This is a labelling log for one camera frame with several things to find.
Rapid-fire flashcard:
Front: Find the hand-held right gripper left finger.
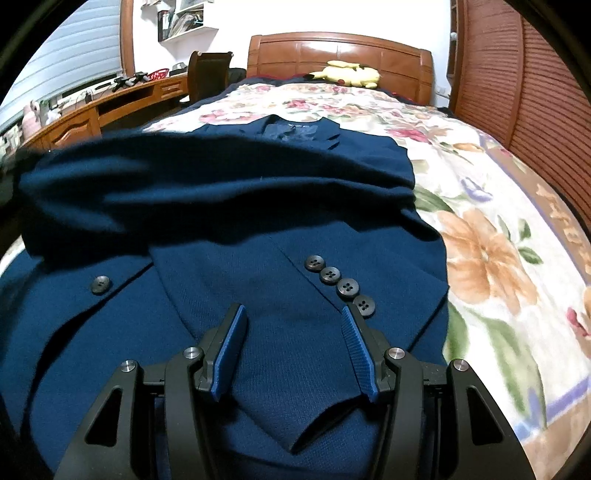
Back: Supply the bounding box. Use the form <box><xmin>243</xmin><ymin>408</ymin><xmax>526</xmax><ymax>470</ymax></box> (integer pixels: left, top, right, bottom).
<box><xmin>54</xmin><ymin>302</ymin><xmax>250</xmax><ymax>480</ymax></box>

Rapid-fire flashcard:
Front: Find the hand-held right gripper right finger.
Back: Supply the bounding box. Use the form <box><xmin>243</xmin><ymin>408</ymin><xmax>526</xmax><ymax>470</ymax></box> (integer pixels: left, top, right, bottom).
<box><xmin>341</xmin><ymin>305</ymin><xmax>539</xmax><ymax>480</ymax></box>

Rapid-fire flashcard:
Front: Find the blue suit jacket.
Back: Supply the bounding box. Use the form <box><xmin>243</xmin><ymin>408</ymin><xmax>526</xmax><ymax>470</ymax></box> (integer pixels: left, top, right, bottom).
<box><xmin>0</xmin><ymin>114</ymin><xmax>452</xmax><ymax>480</ymax></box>

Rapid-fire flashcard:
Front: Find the floral blanket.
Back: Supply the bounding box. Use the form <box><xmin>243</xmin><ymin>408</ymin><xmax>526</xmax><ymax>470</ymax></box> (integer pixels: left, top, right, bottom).
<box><xmin>143</xmin><ymin>82</ymin><xmax>591</xmax><ymax>480</ymax></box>

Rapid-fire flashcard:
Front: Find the wooden desk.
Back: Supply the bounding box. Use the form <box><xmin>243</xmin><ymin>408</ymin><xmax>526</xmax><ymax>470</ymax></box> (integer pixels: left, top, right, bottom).
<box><xmin>17</xmin><ymin>73</ymin><xmax>194</xmax><ymax>154</ymax></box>

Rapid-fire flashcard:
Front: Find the dark wooden chair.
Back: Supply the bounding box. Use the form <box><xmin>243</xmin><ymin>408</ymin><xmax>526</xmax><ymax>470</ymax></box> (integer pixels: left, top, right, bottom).
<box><xmin>187</xmin><ymin>50</ymin><xmax>248</xmax><ymax>106</ymax></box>

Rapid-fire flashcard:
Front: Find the yellow plush toy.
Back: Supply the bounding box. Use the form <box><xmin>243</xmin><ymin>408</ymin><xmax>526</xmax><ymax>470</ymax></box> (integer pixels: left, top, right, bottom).
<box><xmin>302</xmin><ymin>60</ymin><xmax>382</xmax><ymax>90</ymax></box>

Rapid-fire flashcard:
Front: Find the black gadget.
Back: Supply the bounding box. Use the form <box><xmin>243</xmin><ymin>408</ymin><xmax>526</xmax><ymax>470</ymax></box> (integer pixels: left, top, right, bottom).
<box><xmin>110</xmin><ymin>71</ymin><xmax>151</xmax><ymax>91</ymax></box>

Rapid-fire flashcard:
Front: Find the wooden bed headboard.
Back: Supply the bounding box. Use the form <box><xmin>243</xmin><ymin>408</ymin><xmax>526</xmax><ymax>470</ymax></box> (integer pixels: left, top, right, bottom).
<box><xmin>247</xmin><ymin>32</ymin><xmax>435</xmax><ymax>108</ymax></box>

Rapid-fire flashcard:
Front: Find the pink jug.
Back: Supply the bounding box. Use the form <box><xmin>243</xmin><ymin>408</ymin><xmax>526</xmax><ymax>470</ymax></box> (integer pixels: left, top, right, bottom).
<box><xmin>22</xmin><ymin>99</ymin><xmax>43</xmax><ymax>134</ymax></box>

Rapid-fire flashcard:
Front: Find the wooden louvered wardrobe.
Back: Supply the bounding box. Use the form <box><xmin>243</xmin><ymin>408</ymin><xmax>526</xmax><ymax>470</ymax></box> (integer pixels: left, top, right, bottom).
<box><xmin>445</xmin><ymin>0</ymin><xmax>591</xmax><ymax>210</ymax></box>

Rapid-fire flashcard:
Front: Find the grey window blind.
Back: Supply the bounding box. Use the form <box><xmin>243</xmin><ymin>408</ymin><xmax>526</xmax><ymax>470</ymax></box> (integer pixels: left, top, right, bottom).
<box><xmin>0</xmin><ymin>0</ymin><xmax>124</xmax><ymax>126</ymax></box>

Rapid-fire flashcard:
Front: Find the white wall shelf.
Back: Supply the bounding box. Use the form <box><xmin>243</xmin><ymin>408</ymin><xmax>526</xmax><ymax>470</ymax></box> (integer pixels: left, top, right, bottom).
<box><xmin>156</xmin><ymin>0</ymin><xmax>219</xmax><ymax>45</ymax></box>

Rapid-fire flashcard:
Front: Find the wooden window frame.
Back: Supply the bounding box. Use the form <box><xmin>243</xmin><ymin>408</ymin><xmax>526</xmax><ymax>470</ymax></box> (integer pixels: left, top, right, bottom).
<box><xmin>118</xmin><ymin>0</ymin><xmax>138</xmax><ymax>78</ymax></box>

